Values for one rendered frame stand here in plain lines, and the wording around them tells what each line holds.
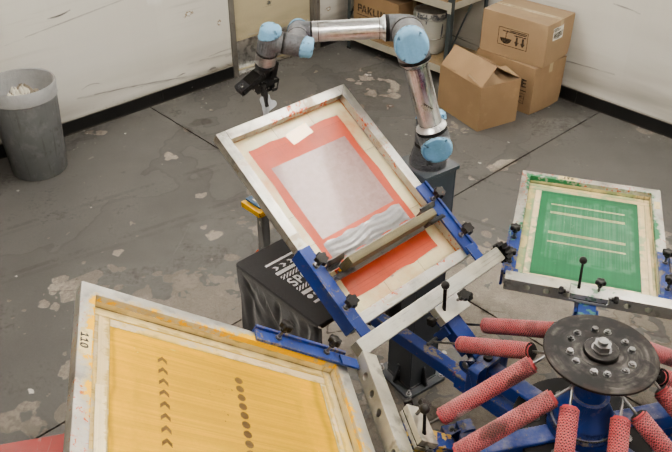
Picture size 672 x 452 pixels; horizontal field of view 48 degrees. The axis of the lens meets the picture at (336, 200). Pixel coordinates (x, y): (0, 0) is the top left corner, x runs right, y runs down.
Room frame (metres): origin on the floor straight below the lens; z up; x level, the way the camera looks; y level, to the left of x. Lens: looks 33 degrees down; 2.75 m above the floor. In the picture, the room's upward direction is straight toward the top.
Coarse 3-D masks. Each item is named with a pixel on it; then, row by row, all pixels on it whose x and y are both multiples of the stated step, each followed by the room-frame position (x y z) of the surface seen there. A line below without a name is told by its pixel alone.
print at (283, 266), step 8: (288, 256) 2.35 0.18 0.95; (272, 264) 2.30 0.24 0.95; (280, 264) 2.30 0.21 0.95; (288, 264) 2.30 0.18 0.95; (280, 272) 2.25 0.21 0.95; (288, 272) 2.25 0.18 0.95; (296, 272) 2.25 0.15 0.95; (288, 280) 2.20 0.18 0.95; (296, 280) 2.20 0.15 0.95; (304, 280) 2.20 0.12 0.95; (296, 288) 2.15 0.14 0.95; (304, 288) 2.15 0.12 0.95; (312, 296) 2.11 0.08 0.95
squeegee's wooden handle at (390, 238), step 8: (432, 208) 2.16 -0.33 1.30; (424, 216) 2.11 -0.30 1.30; (432, 216) 2.13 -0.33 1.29; (408, 224) 2.06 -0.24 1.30; (416, 224) 2.07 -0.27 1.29; (424, 224) 2.14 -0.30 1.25; (392, 232) 2.02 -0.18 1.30; (400, 232) 2.03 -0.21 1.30; (408, 232) 2.06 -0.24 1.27; (376, 240) 1.97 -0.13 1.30; (384, 240) 1.98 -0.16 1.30; (392, 240) 1.99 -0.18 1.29; (368, 248) 1.93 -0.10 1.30; (376, 248) 1.94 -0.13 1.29; (384, 248) 2.01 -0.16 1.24; (352, 256) 1.89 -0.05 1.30; (360, 256) 1.90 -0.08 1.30; (368, 256) 1.94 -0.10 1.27; (344, 264) 1.89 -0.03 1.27; (352, 264) 1.87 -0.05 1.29
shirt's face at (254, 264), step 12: (264, 252) 2.37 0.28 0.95; (276, 252) 2.37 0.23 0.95; (240, 264) 2.30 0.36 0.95; (252, 264) 2.30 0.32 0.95; (264, 264) 2.30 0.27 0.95; (264, 276) 2.22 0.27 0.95; (276, 276) 2.22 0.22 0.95; (276, 288) 2.15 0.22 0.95; (288, 288) 2.15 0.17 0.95; (288, 300) 2.09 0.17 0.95; (300, 300) 2.09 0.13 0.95; (312, 312) 2.02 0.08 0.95; (324, 312) 2.02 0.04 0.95
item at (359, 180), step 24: (336, 120) 2.48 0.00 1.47; (312, 144) 2.35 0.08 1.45; (336, 144) 2.38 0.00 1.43; (336, 168) 2.29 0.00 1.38; (360, 168) 2.32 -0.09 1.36; (360, 192) 2.23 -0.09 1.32; (384, 192) 2.27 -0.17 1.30; (360, 216) 2.14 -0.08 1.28; (408, 240) 2.12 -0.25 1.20; (432, 240) 2.15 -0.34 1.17; (408, 264) 2.03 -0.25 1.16
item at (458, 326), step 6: (456, 318) 1.82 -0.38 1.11; (438, 324) 1.82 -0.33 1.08; (444, 324) 1.80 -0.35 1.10; (450, 324) 1.80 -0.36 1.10; (456, 324) 1.80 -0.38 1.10; (462, 324) 1.81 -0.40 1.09; (450, 330) 1.79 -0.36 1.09; (456, 330) 1.78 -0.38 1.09; (462, 330) 1.79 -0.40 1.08; (468, 330) 1.80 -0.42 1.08; (450, 336) 1.78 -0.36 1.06; (456, 336) 1.77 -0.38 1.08; (468, 336) 1.78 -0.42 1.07; (474, 336) 1.78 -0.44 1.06; (462, 354) 1.75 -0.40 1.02
